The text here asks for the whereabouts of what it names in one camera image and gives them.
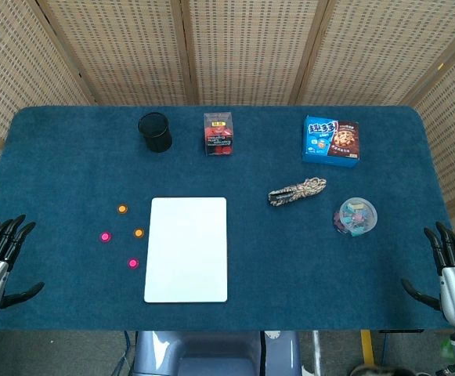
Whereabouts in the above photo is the white magnetic board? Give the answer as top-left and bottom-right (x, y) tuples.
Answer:
(143, 197), (229, 304)

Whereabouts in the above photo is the clear box of red capsules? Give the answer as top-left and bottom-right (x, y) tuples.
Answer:
(203, 111), (235, 157)

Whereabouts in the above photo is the braided rope bundle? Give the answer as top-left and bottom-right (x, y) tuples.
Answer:
(267, 176), (328, 208)

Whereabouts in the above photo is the black mesh pen holder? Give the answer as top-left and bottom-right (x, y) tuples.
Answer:
(137, 112), (173, 154)

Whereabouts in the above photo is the blue cookie box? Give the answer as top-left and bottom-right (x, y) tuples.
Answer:
(302, 114), (361, 169)

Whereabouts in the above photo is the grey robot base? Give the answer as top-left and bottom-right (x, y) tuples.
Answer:
(132, 331), (302, 376)

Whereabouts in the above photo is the blue felt table mat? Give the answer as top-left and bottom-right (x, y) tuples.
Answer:
(0, 104), (455, 333)

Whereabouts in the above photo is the clear jar of binder clips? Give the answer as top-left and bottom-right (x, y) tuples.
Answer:
(332, 197), (379, 238)

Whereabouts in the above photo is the woven folding screen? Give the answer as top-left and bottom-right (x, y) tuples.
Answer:
(0, 0), (455, 238)

